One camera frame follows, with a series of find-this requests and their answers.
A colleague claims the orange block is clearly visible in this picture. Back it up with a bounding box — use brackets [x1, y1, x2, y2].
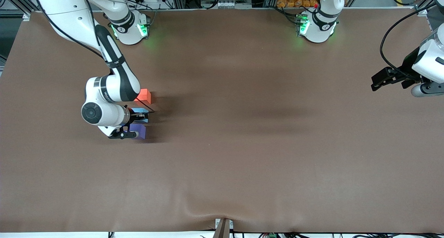
[135, 89, 152, 105]

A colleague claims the purple block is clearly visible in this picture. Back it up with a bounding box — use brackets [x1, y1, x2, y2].
[129, 124, 146, 140]

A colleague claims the brown table mat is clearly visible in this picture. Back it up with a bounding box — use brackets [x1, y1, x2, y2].
[0, 7, 444, 233]

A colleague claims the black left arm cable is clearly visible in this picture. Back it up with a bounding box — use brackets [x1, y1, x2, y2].
[379, 1, 438, 81]

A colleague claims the white terminal block row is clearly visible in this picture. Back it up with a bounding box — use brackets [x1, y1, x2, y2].
[201, 0, 256, 9]

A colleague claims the aluminium frame profile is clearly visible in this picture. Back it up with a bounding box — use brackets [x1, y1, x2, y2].
[415, 0, 438, 17]
[0, 0, 37, 20]

